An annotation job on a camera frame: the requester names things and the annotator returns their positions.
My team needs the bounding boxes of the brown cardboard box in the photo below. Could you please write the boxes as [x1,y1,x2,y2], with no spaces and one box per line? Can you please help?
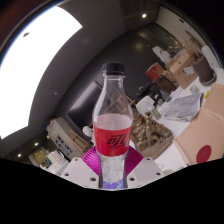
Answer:
[166,51,199,90]

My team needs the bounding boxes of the black side table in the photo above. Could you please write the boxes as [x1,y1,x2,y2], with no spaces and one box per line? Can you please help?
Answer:
[139,74,178,101]

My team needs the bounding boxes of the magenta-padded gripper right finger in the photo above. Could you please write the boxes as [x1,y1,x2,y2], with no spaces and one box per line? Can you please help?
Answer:
[124,145,166,190]

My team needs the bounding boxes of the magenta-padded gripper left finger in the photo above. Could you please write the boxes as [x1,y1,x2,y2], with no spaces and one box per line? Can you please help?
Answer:
[60,145,101,190]

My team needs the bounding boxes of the small glass jar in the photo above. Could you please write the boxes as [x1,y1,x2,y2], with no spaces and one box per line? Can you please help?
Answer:
[189,84,200,95]

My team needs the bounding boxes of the long ceiling light panel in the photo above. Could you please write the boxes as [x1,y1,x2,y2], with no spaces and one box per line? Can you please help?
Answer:
[0,5,84,140]

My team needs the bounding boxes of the white plastic chair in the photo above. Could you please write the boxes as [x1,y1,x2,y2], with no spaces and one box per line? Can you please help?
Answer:
[135,96,156,116]
[201,45,220,69]

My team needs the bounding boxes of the wooden easel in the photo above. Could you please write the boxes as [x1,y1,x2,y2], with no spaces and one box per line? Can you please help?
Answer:
[125,95,137,107]

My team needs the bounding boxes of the small green-labelled bottle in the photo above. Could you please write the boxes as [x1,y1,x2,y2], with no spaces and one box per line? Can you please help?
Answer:
[151,106,164,120]

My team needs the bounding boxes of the red box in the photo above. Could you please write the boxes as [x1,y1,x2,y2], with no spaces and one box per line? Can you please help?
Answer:
[145,62,165,82]

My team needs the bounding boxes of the recessed ceiling spotlights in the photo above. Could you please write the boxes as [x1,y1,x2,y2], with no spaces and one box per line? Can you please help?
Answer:
[15,12,148,158]

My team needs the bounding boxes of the clear red-labelled drink bottle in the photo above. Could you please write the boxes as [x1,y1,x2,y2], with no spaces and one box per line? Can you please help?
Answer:
[92,62,134,190]

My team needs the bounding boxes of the tall white plaster bust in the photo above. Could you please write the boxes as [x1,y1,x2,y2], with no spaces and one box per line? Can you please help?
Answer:
[152,44,171,63]

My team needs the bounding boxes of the grey printed newspaper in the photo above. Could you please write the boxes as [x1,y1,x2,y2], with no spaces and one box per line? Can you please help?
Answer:
[163,92,204,123]

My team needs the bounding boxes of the dark wall screen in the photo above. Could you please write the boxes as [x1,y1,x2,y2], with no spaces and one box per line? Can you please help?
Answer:
[65,80,104,141]

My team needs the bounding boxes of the white display board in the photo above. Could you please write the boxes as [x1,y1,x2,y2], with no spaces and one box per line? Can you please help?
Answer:
[46,116,88,161]

